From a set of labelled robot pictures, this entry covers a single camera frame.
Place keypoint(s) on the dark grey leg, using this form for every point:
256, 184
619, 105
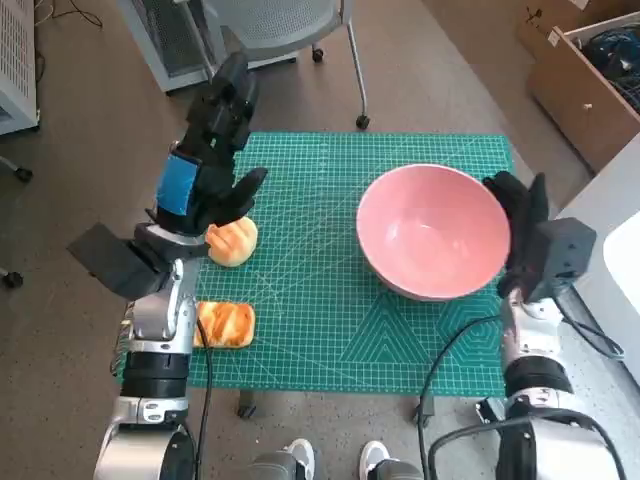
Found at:
400, 470
272, 467

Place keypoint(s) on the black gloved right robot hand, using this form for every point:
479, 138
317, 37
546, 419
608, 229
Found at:
522, 225

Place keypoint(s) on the green cutting mat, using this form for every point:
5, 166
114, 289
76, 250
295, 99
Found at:
310, 300

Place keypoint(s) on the office chair base with casters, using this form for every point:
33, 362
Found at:
22, 172

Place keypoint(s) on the rectangular toy bread loaf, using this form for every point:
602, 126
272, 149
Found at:
230, 322

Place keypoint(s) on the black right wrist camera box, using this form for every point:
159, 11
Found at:
565, 250

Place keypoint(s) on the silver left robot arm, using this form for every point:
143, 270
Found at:
155, 320

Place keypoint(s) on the white grey cabinet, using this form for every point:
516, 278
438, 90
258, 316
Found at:
170, 60

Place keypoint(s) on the grey mesh office chair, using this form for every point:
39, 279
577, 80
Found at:
290, 20

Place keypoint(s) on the brown cardboard box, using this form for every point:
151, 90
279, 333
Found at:
540, 30

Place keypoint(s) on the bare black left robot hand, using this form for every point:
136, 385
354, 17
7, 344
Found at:
210, 170

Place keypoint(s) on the white desk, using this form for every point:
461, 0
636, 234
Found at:
615, 185

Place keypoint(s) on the white shoe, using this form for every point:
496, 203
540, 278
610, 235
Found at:
300, 457
374, 457

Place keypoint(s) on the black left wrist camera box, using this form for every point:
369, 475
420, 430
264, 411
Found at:
120, 265

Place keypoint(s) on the white perforated metal unit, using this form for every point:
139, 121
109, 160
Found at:
15, 50

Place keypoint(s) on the wooden crate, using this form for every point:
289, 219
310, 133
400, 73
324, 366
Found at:
575, 95

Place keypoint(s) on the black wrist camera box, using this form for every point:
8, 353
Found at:
120, 265
565, 250

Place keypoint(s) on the pink bowl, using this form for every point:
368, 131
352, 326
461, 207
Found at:
430, 235

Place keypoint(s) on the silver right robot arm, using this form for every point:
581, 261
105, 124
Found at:
525, 335

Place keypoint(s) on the round toy bread bun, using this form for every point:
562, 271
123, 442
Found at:
235, 245

